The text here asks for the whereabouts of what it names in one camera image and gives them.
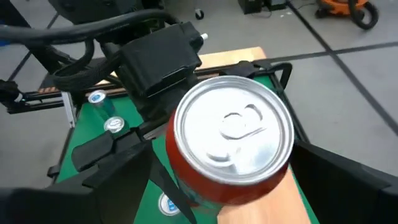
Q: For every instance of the green soda can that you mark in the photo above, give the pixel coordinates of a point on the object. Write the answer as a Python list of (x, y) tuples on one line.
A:
[(114, 124), (97, 96)]

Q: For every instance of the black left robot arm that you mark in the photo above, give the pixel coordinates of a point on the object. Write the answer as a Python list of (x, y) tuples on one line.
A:
[(102, 9)]

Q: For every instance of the red Fanta soda can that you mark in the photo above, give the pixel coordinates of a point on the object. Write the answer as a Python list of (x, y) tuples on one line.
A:
[(233, 130)]

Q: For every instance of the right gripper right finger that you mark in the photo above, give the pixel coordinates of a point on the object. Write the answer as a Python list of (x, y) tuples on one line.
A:
[(348, 193)]

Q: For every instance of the black clamp mount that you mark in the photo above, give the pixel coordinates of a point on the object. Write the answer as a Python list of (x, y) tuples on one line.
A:
[(9, 90)]

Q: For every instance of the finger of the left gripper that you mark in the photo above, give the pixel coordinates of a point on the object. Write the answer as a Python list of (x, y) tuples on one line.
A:
[(93, 152)]

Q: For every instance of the black caster wheel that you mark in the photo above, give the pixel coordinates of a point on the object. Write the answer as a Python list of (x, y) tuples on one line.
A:
[(199, 14)]

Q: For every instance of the black equipment box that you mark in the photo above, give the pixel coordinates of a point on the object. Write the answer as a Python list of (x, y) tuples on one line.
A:
[(275, 3), (250, 6)]

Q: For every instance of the orange shop vacuum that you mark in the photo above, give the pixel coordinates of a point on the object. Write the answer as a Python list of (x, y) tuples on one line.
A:
[(339, 6)]

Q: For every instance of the silver blue energy drink can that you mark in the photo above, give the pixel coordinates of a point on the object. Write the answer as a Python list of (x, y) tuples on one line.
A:
[(168, 205)]

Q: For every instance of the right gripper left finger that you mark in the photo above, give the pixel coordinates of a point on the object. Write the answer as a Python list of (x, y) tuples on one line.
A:
[(62, 205)]

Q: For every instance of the silver aluminium bar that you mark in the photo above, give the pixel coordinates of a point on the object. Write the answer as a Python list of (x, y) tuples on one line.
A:
[(69, 109)]

